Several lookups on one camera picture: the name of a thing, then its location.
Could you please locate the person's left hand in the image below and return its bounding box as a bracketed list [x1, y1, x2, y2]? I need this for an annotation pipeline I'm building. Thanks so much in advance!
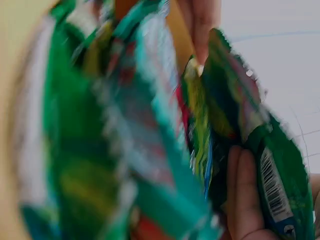
[176, 0, 222, 67]

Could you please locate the person's right hand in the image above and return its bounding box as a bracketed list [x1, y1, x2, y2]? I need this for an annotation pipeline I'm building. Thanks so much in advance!
[220, 144, 320, 240]

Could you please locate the green packet with barcode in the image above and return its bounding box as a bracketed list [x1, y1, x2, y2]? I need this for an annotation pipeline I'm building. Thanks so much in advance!
[203, 27, 315, 240]

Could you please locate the yellow-green striped packet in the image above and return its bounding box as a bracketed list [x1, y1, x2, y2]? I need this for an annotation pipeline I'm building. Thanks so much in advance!
[181, 56, 229, 207]

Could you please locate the teal and white packet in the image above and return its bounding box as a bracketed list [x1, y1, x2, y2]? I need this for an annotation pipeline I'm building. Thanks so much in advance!
[99, 0, 225, 240]

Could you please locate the large green white packet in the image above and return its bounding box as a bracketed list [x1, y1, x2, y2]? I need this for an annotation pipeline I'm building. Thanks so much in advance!
[18, 0, 138, 240]

